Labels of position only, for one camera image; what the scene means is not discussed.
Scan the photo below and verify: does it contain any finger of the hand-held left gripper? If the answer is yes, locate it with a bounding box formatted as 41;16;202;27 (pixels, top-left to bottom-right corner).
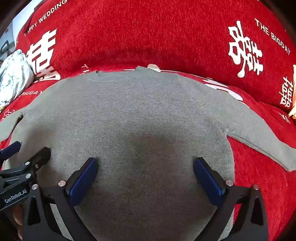
0;147;51;186
0;141;22;163

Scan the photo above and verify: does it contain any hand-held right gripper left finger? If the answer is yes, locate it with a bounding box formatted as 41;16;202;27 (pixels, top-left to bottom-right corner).
23;158;99;241

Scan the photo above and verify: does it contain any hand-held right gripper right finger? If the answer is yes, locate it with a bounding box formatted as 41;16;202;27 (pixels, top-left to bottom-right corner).
193;157;269;241

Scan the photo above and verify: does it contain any grey knit sweater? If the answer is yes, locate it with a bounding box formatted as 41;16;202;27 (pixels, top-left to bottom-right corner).
0;66;296;241

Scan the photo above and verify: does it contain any person's left hand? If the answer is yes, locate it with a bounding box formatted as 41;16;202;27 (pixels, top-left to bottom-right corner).
9;205;25;239

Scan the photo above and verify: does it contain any white floral cloth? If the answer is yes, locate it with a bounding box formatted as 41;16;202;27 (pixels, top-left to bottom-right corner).
0;49;35;109

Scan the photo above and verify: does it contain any black chair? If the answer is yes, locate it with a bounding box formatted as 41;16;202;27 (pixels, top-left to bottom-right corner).
1;40;10;56

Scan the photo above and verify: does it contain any red printed sofa cover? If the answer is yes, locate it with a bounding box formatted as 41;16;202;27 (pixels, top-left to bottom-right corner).
0;0;296;241

